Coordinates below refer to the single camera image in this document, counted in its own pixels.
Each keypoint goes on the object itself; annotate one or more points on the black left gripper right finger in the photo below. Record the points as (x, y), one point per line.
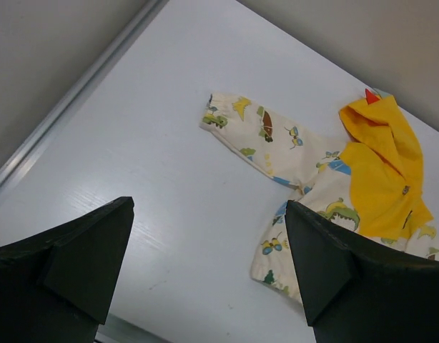
(356, 290)

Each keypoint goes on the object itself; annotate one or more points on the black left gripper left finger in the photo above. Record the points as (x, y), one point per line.
(57, 286)

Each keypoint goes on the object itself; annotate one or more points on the cream printed hooded kids jacket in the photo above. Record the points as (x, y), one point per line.
(371, 185)

